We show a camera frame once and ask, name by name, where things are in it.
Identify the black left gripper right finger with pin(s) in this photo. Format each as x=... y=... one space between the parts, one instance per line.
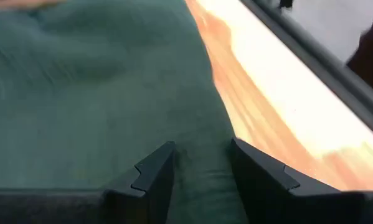
x=298 y=208

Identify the dark green sweatshirt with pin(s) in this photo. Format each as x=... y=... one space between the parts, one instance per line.
x=96 y=93

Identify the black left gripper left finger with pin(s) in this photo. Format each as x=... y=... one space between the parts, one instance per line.
x=64 y=208

